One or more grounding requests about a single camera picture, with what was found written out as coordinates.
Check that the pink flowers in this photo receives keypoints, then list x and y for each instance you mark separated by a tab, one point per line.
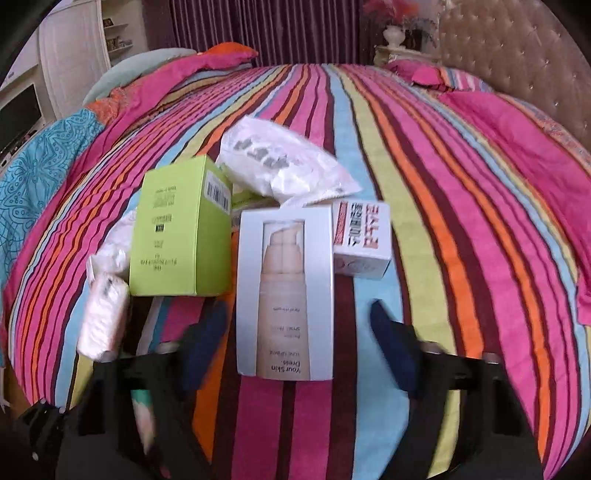
392	9

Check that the black television screen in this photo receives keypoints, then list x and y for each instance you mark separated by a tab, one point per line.
18	115

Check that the cream nightstand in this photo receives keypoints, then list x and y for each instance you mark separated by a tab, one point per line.
383	55

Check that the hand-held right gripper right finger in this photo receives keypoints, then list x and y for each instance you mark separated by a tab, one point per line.
397	348

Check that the lime green carton box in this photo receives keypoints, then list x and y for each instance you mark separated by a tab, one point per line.
175	240

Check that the pale teal pillow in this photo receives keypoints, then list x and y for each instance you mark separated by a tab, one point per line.
120	74

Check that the white foundation bottle box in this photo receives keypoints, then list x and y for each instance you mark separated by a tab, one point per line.
286	277

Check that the white shelf cabinet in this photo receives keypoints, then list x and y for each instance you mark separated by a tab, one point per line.
69	46

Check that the pink white tissue pack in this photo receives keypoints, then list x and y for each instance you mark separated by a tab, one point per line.
104	318

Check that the pink folded quilt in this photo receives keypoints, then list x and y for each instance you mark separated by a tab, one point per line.
531	152

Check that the small white red box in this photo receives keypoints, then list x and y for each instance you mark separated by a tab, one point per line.
362	230

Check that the blue patterned quilt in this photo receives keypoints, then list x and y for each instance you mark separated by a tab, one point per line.
41	170

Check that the beige tufted headboard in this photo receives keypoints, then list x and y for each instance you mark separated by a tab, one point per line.
508	46

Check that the purple curtain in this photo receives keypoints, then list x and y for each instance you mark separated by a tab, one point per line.
277	27

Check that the striped colourful bedspread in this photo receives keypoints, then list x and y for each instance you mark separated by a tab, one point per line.
415	230

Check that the pink and orange pillow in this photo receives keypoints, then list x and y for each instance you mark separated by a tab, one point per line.
184	74

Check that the crumpled white plastic bag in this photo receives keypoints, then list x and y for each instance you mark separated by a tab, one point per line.
115	249

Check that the pink striped pillow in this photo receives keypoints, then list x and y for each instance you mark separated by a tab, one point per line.
415	71

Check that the white printed plastic packet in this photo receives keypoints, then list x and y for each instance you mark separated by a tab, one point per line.
286	161

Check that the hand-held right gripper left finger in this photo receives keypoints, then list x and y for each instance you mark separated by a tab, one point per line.
203	344

